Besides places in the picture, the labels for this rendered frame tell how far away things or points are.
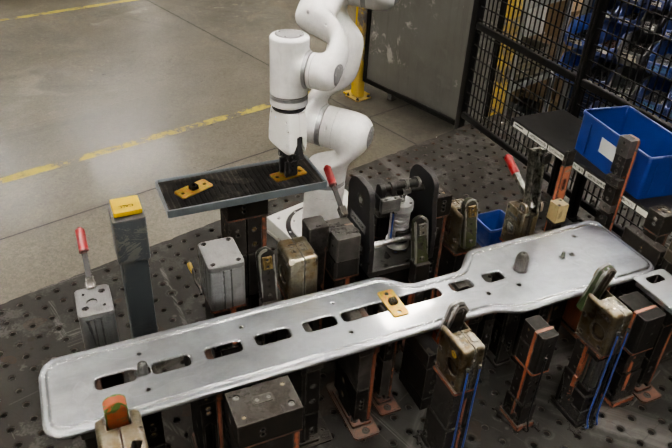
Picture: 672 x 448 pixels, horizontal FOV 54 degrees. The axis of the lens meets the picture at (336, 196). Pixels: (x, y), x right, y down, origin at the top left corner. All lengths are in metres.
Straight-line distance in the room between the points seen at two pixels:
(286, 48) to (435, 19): 2.85
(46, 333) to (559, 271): 1.30
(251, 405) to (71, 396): 0.33
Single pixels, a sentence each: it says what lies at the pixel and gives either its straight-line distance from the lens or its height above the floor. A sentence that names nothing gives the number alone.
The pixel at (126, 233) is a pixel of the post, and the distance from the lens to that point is 1.49.
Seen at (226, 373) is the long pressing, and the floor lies 1.00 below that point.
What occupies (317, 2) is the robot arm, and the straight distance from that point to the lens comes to 1.51.
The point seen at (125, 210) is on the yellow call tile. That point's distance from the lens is 1.47.
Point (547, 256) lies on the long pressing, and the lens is 1.69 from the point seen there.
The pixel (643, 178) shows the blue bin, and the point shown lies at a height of 1.09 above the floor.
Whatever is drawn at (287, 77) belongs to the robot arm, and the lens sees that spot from 1.41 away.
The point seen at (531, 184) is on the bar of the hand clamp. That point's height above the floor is 1.13.
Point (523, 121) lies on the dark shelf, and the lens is 2.27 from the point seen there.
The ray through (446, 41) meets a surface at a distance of 4.16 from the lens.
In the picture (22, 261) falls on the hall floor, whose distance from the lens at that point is 3.40.
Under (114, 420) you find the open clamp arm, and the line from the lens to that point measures 1.18.
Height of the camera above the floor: 1.95
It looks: 32 degrees down
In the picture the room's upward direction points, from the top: 3 degrees clockwise
